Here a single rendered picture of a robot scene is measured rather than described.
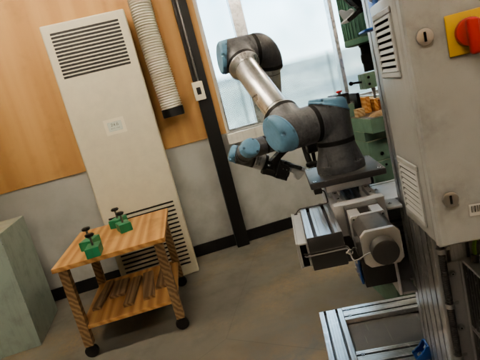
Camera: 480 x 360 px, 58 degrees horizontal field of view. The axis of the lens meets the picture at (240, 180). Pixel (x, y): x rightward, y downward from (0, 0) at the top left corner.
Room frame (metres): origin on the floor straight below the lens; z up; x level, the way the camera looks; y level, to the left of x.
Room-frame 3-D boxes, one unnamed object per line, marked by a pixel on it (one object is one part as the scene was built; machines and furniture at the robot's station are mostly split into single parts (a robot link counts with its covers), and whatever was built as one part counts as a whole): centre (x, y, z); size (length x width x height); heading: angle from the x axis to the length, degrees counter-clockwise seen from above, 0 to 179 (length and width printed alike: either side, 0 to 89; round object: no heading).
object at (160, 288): (2.37, 0.75, 0.32); 0.66 x 0.57 x 0.64; 6
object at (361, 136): (1.97, -0.64, 0.82); 0.40 x 0.21 x 0.04; 5
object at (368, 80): (1.97, -0.72, 1.03); 0.14 x 0.07 x 0.09; 95
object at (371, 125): (1.98, -0.59, 0.87); 0.61 x 0.30 x 0.06; 5
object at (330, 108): (1.32, -0.31, 0.98); 0.13 x 0.12 x 0.14; 106
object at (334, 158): (1.33, -0.32, 0.87); 0.15 x 0.15 x 0.10
